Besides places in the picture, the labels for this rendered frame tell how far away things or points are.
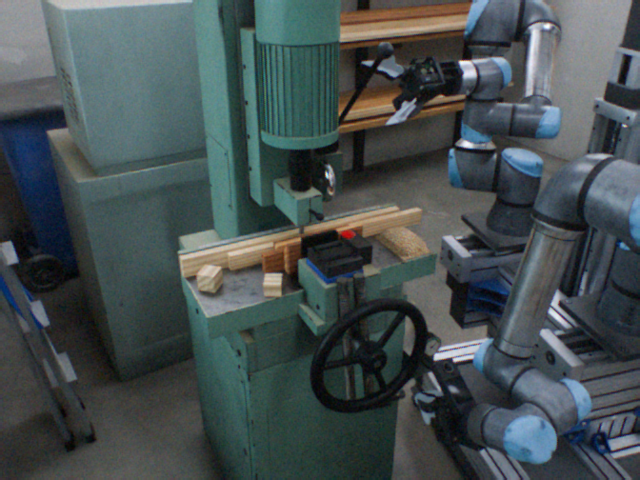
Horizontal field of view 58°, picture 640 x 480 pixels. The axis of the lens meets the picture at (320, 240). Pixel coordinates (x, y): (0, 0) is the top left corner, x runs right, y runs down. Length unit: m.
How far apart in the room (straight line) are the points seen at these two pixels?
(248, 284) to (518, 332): 0.60
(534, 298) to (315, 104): 0.58
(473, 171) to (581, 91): 3.14
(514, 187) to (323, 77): 0.74
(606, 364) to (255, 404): 0.81
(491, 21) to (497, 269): 0.70
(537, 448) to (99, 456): 1.60
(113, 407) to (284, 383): 1.12
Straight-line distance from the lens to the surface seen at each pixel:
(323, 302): 1.23
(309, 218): 1.37
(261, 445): 1.55
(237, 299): 1.29
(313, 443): 1.64
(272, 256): 1.36
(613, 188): 0.99
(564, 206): 1.04
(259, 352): 1.35
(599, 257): 1.66
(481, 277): 1.81
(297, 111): 1.24
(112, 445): 2.30
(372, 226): 1.53
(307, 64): 1.22
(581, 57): 4.81
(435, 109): 4.07
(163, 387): 2.47
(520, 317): 1.13
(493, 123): 1.43
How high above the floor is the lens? 1.62
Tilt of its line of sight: 28 degrees down
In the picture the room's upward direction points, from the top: straight up
